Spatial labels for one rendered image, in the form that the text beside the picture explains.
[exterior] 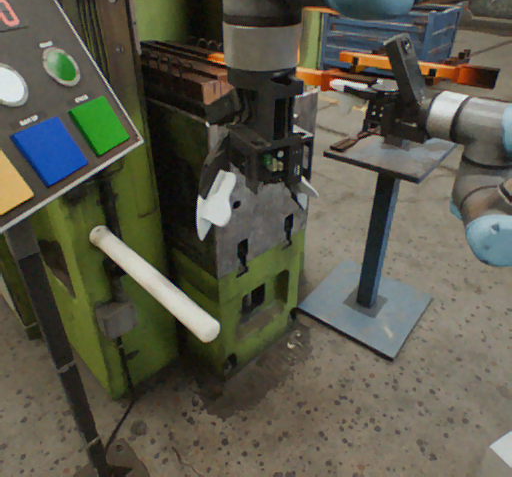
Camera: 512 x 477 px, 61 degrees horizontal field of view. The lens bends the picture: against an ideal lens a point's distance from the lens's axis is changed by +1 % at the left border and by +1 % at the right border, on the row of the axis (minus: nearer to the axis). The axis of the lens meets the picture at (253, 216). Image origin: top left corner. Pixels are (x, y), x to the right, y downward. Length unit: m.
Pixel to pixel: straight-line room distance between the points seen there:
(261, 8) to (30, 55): 0.38
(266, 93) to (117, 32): 0.66
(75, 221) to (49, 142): 0.49
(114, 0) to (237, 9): 0.64
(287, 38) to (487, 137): 0.40
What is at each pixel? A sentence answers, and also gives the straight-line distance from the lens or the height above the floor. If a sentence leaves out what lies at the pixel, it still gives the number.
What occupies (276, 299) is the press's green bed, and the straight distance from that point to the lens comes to 1.56.
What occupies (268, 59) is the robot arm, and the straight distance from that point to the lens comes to 0.42.
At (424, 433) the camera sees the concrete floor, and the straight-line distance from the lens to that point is 1.53.
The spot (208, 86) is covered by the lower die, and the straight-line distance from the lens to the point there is 1.01.
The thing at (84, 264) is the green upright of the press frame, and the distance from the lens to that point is 1.17.
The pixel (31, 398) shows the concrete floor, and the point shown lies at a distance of 1.67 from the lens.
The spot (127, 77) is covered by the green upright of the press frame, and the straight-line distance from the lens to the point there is 1.06.
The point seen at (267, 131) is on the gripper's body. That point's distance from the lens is 0.43.
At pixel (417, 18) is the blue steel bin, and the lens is 4.65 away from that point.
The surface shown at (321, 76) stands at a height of 1.02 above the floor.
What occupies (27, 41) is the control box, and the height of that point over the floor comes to 1.13.
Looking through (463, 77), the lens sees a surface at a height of 0.96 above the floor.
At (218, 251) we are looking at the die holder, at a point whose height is 0.56.
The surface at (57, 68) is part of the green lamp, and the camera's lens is 0.70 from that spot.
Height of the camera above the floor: 1.24
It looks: 32 degrees down
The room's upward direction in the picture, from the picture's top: straight up
